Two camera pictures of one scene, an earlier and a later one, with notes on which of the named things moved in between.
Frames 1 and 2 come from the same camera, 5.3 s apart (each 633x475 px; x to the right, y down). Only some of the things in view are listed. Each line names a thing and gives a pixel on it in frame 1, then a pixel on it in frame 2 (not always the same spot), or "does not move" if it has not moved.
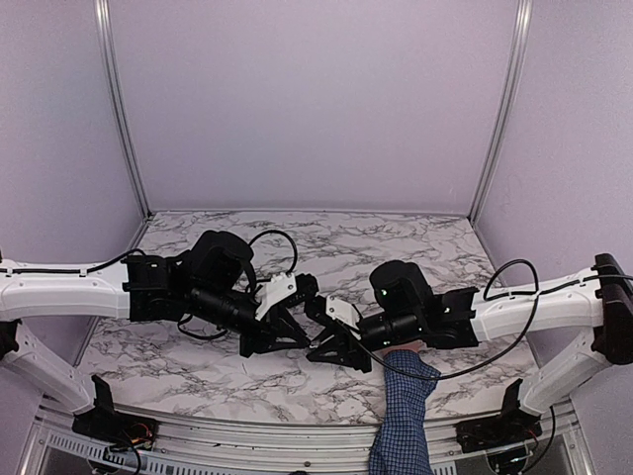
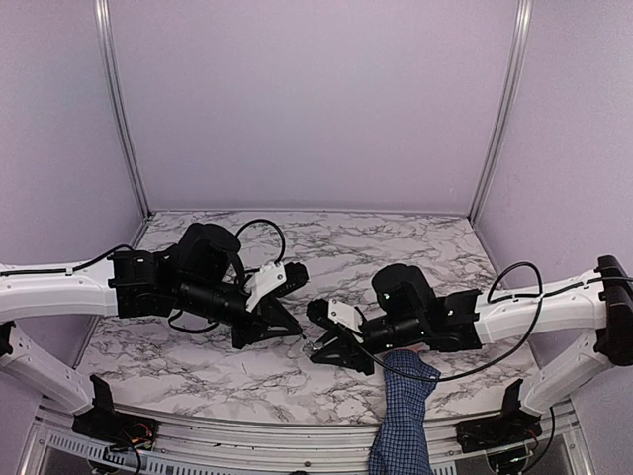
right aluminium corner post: [519, 52] does not move
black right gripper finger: [336, 350] does not move
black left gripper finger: [250, 345] → [246, 334]
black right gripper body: [406, 328] does not move
